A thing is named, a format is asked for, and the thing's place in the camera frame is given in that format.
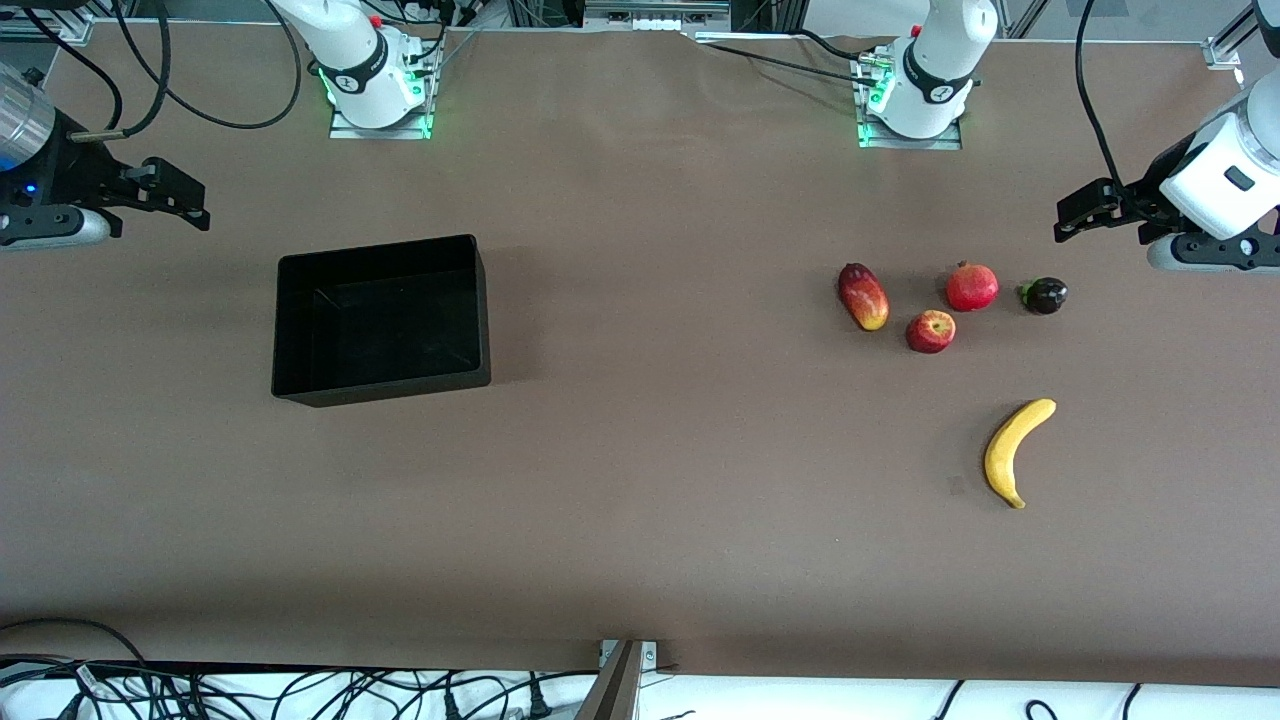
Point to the aluminium frame profile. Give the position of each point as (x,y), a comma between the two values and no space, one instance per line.
(45,27)
(1225,50)

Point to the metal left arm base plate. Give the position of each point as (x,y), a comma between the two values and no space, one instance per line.
(910,142)

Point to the white power strip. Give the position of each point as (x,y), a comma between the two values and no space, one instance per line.
(655,14)

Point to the red yellow mango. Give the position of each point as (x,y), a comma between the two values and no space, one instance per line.
(863,298)

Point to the small metal bracket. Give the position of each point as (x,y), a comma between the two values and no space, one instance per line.
(648,654)

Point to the red pomegranate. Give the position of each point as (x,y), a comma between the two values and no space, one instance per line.
(972,288)

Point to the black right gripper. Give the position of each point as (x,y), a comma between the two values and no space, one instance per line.
(62,172)

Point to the grey metal beam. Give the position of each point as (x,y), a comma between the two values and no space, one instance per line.
(612,690)

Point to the yellow banana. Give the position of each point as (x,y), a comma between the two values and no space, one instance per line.
(1003,450)

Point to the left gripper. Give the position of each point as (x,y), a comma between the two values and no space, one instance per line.
(1150,197)

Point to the red yellow apple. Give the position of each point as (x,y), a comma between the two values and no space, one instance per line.
(930,332)

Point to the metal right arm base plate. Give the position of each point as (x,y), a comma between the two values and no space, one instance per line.
(380,132)

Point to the black plastic box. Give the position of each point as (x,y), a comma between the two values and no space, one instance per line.
(380,330)

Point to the dark purple eggplant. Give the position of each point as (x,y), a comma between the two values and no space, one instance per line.
(1046,296)

